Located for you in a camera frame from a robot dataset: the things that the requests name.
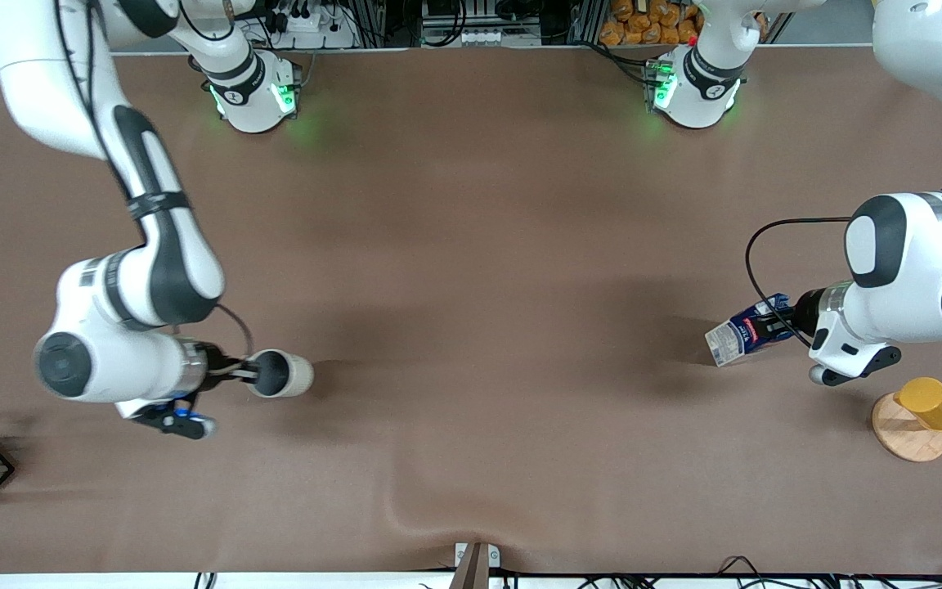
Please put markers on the blue white milk carton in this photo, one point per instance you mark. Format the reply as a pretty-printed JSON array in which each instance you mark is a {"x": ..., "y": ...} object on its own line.
[{"x": 733, "y": 339}]

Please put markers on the round wooden cup stand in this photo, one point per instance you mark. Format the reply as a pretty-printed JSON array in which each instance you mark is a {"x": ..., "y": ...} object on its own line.
[{"x": 904, "y": 433}]

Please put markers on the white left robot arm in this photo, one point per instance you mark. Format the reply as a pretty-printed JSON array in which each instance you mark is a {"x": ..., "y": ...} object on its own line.
[{"x": 912, "y": 278}]

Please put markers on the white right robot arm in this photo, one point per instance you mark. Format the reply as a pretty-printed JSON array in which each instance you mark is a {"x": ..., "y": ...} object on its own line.
[{"x": 152, "y": 270}]

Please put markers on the yellow plastic cup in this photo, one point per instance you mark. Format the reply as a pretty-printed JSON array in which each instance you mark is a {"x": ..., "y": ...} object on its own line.
[{"x": 935, "y": 404}]

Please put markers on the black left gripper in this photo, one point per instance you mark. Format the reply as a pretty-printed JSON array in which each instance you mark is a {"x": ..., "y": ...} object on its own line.
[{"x": 805, "y": 312}]

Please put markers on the grey ceramic mug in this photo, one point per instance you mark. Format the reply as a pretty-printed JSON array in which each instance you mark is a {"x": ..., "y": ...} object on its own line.
[{"x": 287, "y": 375}]

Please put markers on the white power strip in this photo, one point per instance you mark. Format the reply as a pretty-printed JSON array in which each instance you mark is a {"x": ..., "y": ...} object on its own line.
[{"x": 307, "y": 29}]

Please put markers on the bag of orange snacks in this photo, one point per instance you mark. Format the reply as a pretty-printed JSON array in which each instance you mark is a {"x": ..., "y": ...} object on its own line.
[{"x": 647, "y": 23}]

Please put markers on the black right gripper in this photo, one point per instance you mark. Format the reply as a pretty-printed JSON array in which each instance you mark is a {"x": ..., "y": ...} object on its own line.
[{"x": 217, "y": 364}]

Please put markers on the grey metal camera bracket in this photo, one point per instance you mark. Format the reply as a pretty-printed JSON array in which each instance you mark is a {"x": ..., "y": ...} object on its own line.
[{"x": 475, "y": 564}]

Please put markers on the brown table cover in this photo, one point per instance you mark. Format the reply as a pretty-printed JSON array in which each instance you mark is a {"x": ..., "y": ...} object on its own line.
[{"x": 471, "y": 204}]

